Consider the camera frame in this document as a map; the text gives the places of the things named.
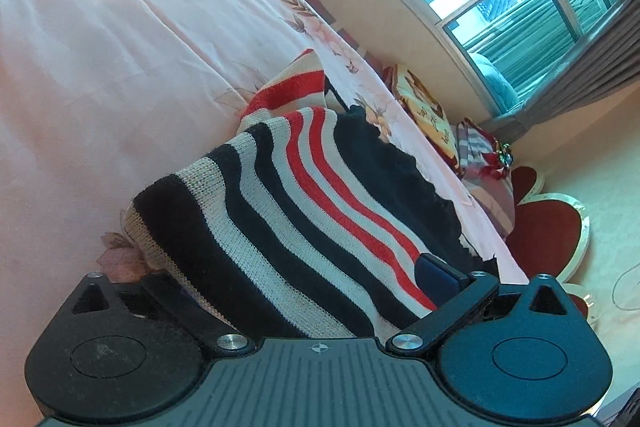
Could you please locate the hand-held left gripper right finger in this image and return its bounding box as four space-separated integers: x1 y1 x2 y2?
385 253 573 355

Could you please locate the grey curtain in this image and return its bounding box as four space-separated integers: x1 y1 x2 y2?
480 0 640 135

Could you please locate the pink floral bed sheet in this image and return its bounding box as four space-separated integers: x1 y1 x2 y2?
0 0 531 288

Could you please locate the yellow cartoon pillow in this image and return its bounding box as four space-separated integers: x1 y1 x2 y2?
382 63 461 168

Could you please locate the striped knit sweater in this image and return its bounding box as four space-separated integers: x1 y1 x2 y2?
122 48 501 340

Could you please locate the small colourful cloth bundle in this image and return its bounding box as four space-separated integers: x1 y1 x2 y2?
487 142 516 180

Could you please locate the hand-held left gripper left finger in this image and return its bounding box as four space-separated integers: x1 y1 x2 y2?
70 273 251 355

